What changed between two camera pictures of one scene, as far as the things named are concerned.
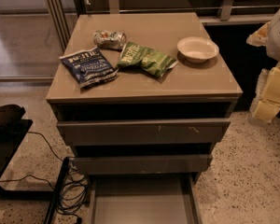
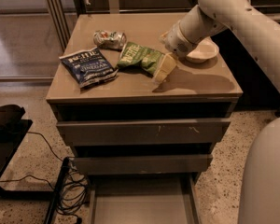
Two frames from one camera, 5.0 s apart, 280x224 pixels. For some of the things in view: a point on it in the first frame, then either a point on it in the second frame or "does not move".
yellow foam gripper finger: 259,37 → 182,36
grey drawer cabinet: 141,95 does not move
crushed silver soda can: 111,40 does not move
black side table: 7,129 does not move
